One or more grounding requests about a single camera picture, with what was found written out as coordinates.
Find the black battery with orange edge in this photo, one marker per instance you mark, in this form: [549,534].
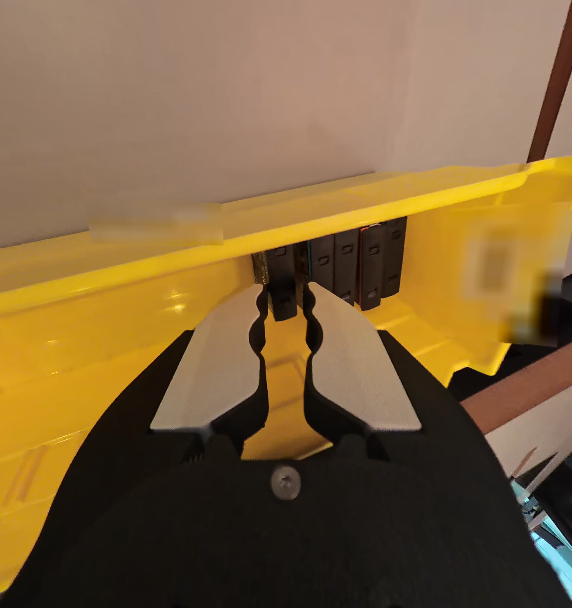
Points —
[372,266]

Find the yellow plastic bin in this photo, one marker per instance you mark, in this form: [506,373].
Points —
[100,342]

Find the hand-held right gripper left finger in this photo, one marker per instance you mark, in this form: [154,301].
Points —
[210,375]

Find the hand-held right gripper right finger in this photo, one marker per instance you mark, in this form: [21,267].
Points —
[362,375]

